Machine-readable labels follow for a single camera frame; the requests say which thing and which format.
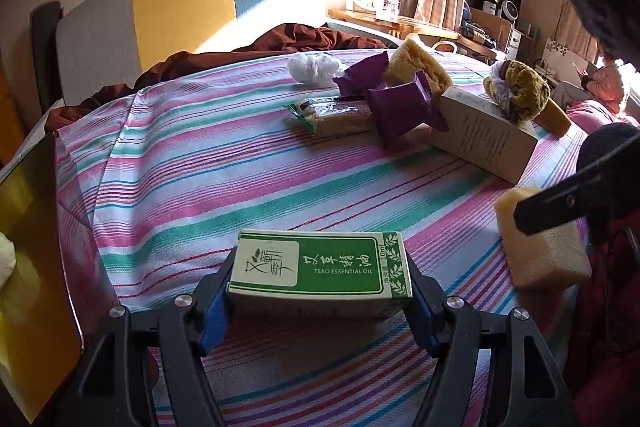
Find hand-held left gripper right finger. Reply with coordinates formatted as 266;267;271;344
402;252;581;427

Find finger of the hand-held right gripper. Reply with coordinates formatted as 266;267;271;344
513;167;608;235

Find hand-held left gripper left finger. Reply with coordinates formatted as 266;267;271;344
70;247;241;427

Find yellow sponge block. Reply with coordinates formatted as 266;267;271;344
495;187;592;290

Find green and white carton box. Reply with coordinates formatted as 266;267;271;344
226;229;414;320

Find gold tin box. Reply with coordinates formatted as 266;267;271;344
0;132;86;425

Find rice cracker packet green ends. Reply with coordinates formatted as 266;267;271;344
284;96;376;138

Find purple snack packet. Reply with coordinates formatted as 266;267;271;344
364;72;448;151
332;52;391;100

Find tan sponge block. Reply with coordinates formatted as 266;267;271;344
532;99;572;138

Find beige carton box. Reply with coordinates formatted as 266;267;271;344
431;86;539;185

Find person's dark red garment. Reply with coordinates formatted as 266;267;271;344
565;207;640;427

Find striped tablecloth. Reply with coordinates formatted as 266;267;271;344
55;49;601;427

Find wooden side table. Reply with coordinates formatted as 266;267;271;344
327;7;501;58

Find white sock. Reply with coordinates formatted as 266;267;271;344
0;232;17;288

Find white crumpled plastic bag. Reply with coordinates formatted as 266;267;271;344
287;53;346;86

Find dark red cloth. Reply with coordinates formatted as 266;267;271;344
47;23;388;128

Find black rolled mat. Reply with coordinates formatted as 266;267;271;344
30;2;64;112

